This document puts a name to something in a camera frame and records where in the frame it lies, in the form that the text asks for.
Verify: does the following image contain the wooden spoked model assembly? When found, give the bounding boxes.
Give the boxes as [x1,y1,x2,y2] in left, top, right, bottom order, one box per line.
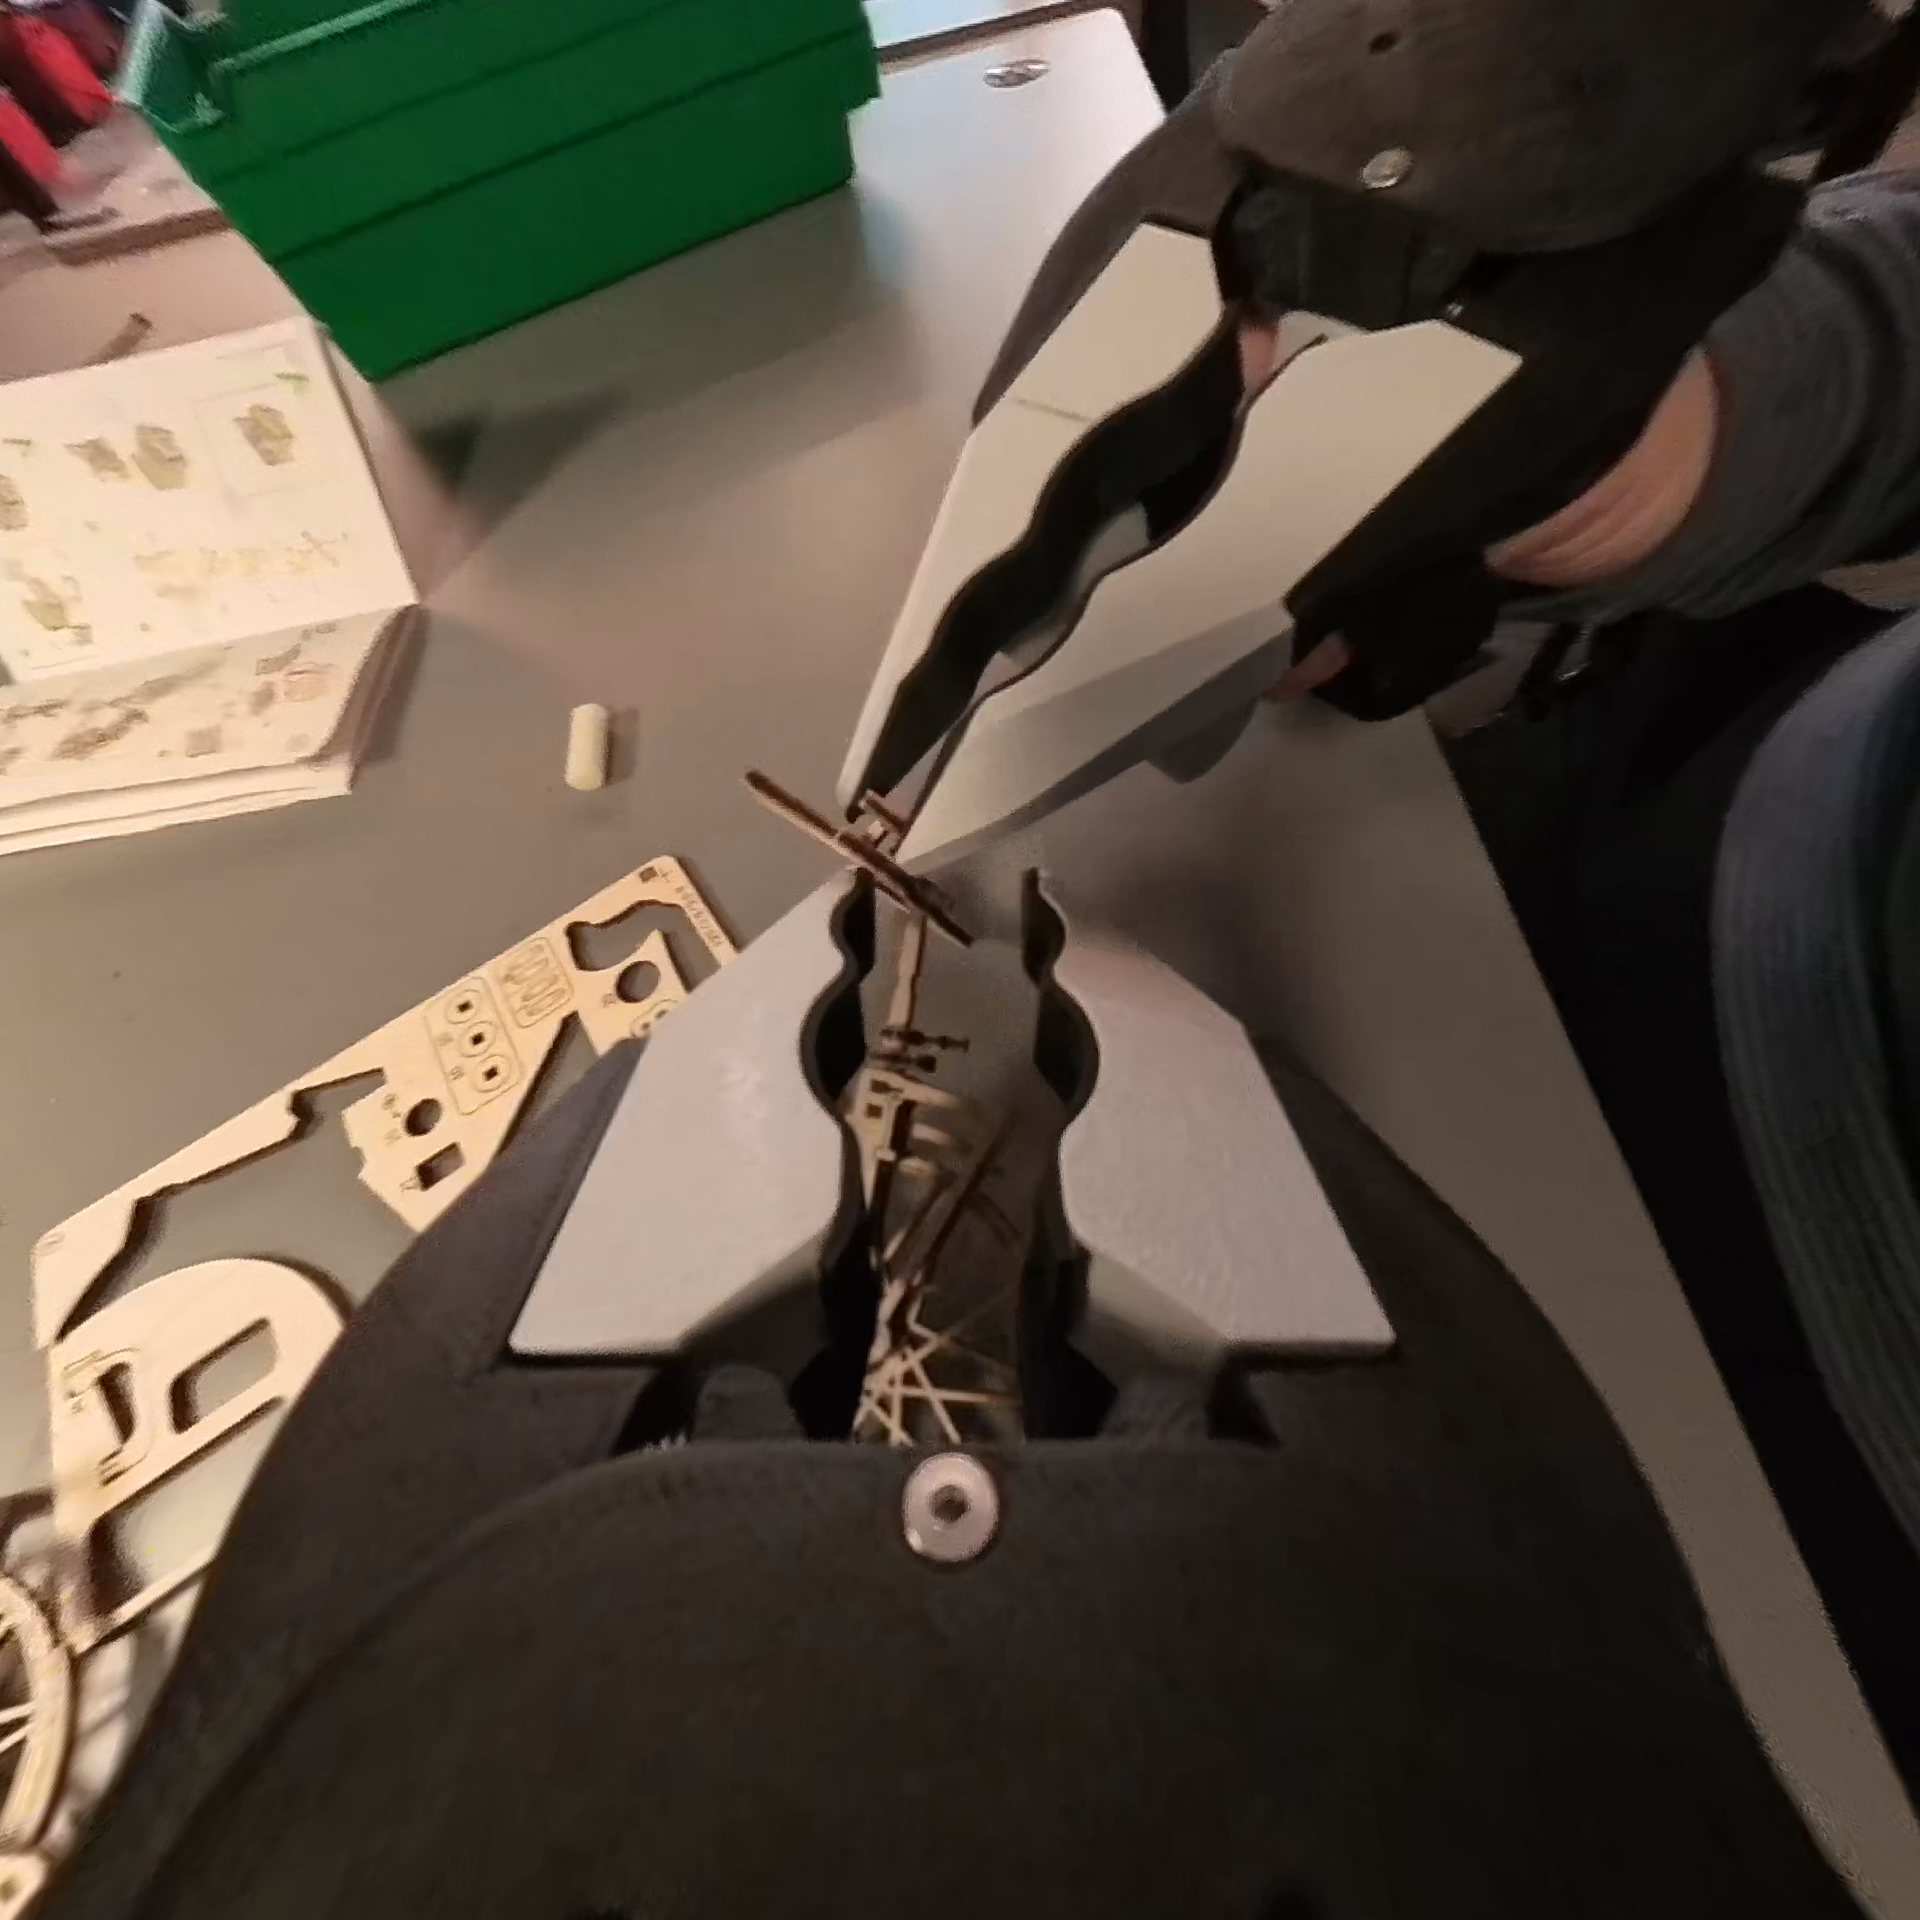
[848,900,1028,1450]

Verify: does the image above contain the red bag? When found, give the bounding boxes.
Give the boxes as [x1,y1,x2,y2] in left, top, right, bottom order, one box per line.
[0,11,126,230]

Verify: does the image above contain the small wooden stick part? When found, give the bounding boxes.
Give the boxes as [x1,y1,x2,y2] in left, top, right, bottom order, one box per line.
[745,769,976,948]

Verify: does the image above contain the assembly instruction booklet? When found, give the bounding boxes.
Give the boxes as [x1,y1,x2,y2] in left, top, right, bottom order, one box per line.
[0,318,426,859]

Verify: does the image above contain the green plastic bin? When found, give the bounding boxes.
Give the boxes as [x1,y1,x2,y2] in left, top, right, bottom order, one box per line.
[270,132,867,387]
[181,42,884,245]
[118,0,881,140]

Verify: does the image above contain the person's blue ribbed sweater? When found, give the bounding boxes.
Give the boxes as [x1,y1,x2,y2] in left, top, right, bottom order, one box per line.
[1709,609,1920,1594]

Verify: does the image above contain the laser-cut wooden parts sheet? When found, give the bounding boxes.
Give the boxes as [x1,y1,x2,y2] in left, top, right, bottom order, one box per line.
[29,856,740,1630]

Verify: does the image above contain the person's dark trousers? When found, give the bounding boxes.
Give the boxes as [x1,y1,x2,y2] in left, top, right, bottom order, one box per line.
[1430,582,1920,1790]

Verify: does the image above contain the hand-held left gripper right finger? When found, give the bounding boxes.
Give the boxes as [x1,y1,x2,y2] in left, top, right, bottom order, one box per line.
[1024,866,1401,1356]

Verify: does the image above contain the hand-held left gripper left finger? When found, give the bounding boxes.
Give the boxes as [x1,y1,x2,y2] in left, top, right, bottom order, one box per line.
[508,874,881,1356]

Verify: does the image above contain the wooden spoked wheel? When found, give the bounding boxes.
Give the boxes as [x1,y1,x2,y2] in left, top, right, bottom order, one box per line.
[0,1558,83,1829]

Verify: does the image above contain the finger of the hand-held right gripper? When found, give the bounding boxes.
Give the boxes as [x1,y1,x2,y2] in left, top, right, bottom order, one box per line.
[837,221,1249,816]
[883,333,1526,878]

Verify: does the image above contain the person's right hand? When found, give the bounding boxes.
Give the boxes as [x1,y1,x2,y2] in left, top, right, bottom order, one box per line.
[1265,345,1728,725]

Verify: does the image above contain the person's right forearm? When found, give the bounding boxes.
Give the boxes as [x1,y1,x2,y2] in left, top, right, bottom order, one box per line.
[1604,163,1920,627]

